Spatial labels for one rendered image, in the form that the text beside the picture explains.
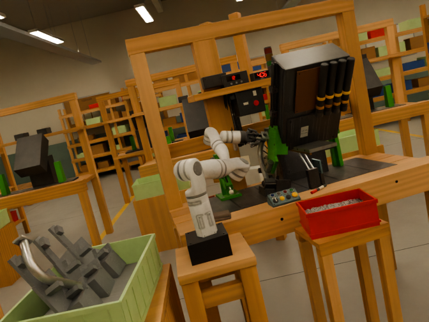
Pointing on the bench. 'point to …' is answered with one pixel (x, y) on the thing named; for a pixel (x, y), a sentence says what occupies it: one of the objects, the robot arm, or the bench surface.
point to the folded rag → (222, 215)
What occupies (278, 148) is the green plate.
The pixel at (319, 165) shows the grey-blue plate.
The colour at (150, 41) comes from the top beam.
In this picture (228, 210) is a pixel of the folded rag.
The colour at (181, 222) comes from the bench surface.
